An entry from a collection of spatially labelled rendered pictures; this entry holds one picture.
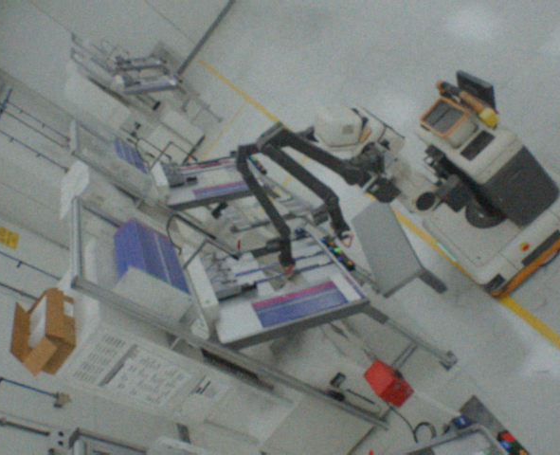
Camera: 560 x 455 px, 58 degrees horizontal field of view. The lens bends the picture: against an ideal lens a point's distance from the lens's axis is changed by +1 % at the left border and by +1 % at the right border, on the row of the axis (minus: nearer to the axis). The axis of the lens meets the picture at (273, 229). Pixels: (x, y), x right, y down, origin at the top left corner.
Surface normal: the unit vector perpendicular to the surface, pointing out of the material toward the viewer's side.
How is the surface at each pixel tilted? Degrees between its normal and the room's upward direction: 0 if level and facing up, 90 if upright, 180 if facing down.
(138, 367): 89
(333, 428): 90
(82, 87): 90
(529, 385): 0
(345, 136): 90
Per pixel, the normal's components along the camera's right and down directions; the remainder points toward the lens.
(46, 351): -0.24, -0.04
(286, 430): 0.33, 0.44
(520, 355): -0.70, -0.47
